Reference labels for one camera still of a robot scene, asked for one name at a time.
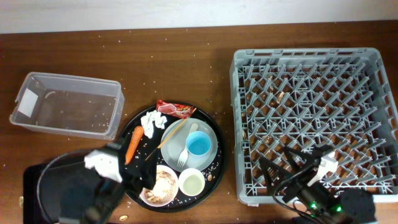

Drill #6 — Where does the red snack wrapper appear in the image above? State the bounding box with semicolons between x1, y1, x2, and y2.
156;100;194;119

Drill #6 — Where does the black rectangular tray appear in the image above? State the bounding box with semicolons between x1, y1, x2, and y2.
23;164;65;223

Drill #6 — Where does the clear plastic bin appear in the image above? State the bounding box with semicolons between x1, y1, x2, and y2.
9;72;124;140

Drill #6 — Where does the blue plastic cup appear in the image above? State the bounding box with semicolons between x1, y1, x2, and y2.
186;131;211;156

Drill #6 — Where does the round black tray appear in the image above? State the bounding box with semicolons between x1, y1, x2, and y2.
118;105;227;213

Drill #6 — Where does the white bowl with food scraps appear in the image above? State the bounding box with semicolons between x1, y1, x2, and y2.
139;165;178;207

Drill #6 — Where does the small white cup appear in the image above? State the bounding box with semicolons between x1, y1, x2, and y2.
178;168;205;197

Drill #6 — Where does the grey plate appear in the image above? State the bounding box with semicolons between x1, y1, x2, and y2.
161;118;218;172

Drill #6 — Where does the wooden chopstick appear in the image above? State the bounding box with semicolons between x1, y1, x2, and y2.
145;118;188;161

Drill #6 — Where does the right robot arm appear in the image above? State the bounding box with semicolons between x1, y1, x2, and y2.
276;145;376;223

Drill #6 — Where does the nut on table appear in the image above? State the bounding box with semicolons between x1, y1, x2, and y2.
119;215;128;222

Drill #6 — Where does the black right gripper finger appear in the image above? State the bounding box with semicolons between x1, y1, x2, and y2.
259;157;291;187
282;146;311;171

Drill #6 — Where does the crumpled white tissue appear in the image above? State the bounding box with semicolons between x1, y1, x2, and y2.
141;110;167;139

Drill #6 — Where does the orange carrot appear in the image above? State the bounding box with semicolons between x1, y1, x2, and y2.
124;126;144;165

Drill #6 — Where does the white plastic fork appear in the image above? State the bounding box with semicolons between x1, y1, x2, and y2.
177;123;198;168

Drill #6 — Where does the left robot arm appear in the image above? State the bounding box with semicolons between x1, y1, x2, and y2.
36;143;159;223

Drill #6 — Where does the grey plastic dishwasher rack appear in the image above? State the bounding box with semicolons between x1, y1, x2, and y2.
229;48;397;206

